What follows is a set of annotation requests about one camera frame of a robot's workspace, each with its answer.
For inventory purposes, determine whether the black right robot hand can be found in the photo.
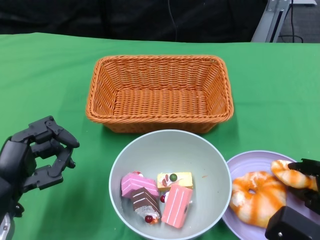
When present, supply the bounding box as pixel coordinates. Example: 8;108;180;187
287;157;320;216

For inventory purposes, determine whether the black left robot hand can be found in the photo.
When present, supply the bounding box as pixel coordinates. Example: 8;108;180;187
0;115;81;193

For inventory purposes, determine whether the orange striped bread ring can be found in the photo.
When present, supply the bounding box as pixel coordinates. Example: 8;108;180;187
271;159;318;190
229;171;288;229

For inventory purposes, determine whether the grey round bowl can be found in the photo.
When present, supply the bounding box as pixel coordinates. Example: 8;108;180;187
108;129;232;240

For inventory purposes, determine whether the lavender round plate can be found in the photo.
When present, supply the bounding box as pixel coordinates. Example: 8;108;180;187
221;150;320;240

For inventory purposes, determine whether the magenta layered cake slice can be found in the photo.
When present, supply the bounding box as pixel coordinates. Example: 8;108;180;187
121;171;160;200

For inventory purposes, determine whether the yellow cake slice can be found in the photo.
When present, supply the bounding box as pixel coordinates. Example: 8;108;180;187
156;171;194;193

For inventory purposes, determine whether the chocolate cake slice with cream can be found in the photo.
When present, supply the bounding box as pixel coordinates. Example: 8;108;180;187
131;186;162;225

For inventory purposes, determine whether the salmon pink cake slice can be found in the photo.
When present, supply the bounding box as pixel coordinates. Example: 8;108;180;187
159;184;194;229

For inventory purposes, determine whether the orange wicker basket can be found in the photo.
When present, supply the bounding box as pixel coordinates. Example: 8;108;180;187
85;55;235;134

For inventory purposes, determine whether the green tablecloth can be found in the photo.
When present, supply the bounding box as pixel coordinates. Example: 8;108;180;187
0;32;320;240

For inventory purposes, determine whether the grey metal stand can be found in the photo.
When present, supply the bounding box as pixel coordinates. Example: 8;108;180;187
251;0;316;44

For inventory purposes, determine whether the black backdrop cloth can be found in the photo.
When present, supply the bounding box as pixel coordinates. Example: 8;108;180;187
0;0;267;43

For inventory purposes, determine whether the black floor cable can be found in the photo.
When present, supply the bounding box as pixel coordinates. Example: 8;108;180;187
278;0;305;44

